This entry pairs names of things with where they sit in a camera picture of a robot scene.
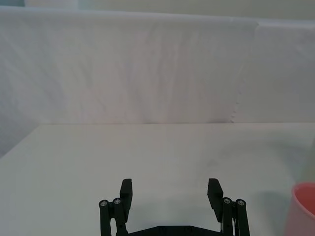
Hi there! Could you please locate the white table cloth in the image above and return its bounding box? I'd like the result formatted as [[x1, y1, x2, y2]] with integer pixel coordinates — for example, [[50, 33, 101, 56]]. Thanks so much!
[[0, 124, 315, 236]]

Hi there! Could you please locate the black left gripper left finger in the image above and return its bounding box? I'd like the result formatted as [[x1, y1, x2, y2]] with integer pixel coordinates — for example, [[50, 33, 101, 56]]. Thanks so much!
[[98, 178, 134, 236]]

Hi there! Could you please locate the pink cup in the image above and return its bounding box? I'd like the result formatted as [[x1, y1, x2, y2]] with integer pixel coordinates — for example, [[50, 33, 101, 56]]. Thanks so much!
[[284, 182, 315, 236]]

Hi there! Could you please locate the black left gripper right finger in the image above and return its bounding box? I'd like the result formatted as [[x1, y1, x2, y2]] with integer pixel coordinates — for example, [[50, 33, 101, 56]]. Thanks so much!
[[207, 178, 251, 236]]

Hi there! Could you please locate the white curtain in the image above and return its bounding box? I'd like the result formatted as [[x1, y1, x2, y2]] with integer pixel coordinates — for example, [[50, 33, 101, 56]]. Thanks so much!
[[0, 5, 315, 158]]

